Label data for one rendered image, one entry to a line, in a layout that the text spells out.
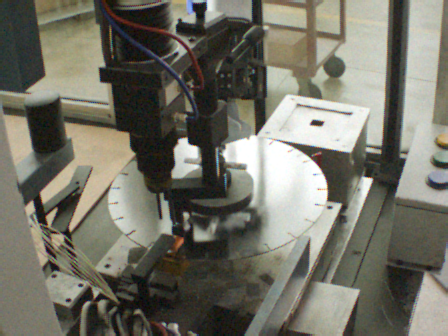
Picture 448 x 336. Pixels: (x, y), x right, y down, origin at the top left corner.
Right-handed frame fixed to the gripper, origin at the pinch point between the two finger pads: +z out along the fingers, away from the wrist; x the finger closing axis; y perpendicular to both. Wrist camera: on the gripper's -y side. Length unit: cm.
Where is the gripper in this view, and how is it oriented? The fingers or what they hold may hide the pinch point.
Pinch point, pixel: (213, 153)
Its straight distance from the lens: 103.7
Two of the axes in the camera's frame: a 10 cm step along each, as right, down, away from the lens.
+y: 8.8, 0.2, -4.7
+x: 4.7, 0.0, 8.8
